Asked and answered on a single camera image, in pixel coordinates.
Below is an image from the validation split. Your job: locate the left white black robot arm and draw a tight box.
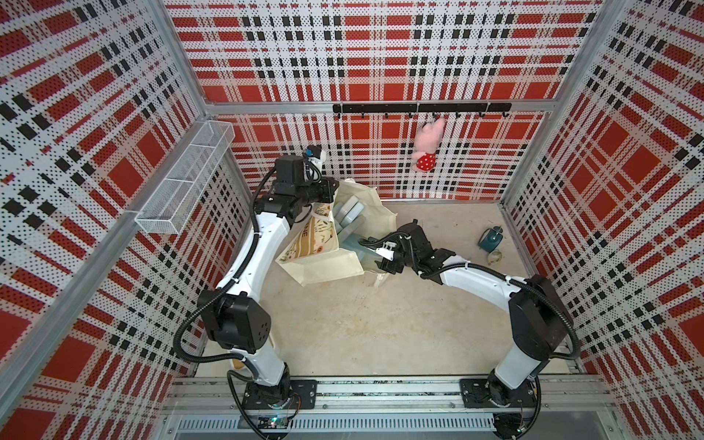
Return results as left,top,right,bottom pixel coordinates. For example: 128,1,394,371
172,146,339,407

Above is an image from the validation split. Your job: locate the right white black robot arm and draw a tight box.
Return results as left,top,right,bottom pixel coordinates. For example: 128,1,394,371
359,221,580,408

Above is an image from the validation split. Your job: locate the teal alarm clock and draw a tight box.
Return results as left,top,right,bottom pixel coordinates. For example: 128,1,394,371
478,225,503,253

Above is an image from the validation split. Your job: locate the light blue box in bag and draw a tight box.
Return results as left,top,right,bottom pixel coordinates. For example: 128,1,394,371
334,195,365,233

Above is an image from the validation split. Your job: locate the pink plush pig toy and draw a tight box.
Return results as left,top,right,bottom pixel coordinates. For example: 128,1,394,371
412,118,446,172

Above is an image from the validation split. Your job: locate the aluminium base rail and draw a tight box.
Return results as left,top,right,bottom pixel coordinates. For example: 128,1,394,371
156,375,627,439

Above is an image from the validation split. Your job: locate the white wire mesh shelf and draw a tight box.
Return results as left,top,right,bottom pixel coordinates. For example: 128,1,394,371
136,120,235,235

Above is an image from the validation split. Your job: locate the black wall hook rail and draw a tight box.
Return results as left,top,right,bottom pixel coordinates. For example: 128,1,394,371
332,102,513,116

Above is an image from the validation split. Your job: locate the cream floral canvas bag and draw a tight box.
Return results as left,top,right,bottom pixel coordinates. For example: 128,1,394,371
275,179,397,286

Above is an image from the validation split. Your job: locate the teal pencil case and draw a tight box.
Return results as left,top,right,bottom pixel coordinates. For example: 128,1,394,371
340,234,381,271

